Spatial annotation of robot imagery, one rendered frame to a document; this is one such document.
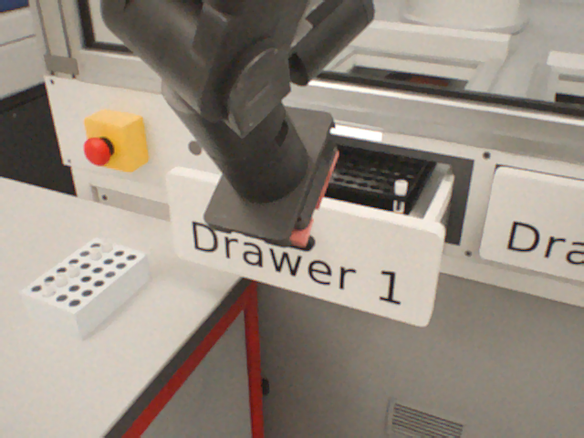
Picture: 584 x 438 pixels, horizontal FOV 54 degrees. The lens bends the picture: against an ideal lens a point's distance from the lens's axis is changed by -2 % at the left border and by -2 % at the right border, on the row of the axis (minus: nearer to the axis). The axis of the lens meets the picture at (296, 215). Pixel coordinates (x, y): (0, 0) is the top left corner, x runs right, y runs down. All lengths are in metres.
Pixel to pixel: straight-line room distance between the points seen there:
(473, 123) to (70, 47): 0.55
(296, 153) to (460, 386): 0.56
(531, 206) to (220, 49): 0.47
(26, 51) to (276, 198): 1.02
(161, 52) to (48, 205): 0.71
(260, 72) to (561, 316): 0.58
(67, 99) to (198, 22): 0.69
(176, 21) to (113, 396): 0.43
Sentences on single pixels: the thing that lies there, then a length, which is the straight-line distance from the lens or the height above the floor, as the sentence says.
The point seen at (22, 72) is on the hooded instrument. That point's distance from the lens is 1.35.
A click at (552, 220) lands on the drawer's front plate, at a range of 0.66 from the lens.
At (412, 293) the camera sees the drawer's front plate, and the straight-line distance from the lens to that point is 0.56.
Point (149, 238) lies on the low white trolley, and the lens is 0.82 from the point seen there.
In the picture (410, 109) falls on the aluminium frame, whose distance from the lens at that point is 0.64.
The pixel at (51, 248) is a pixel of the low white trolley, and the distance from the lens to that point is 0.84.
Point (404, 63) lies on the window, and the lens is 0.65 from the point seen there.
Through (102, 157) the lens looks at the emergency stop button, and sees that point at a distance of 0.80.
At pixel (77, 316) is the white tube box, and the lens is 0.66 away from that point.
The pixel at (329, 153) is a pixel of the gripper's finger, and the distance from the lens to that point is 0.42.
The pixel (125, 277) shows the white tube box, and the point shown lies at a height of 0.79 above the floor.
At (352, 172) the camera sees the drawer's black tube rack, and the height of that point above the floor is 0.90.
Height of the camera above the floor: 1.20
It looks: 31 degrees down
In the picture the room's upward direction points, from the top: straight up
